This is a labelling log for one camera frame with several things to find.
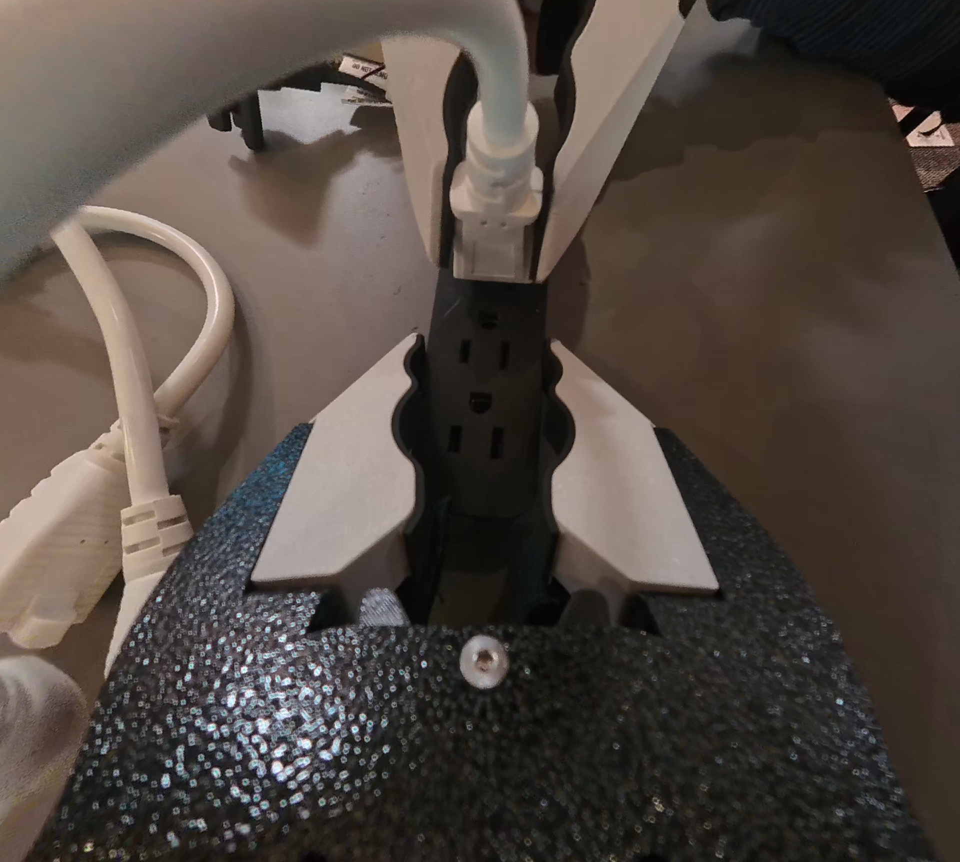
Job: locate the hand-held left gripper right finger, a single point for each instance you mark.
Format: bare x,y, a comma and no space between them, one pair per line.
630,509

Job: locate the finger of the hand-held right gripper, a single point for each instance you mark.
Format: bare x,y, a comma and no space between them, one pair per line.
630,14
420,127

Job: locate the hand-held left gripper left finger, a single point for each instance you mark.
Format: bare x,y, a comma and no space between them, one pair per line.
345,502

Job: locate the black power strip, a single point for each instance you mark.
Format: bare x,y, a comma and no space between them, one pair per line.
480,427

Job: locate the black desk clamp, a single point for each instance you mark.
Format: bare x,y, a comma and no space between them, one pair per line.
240,119

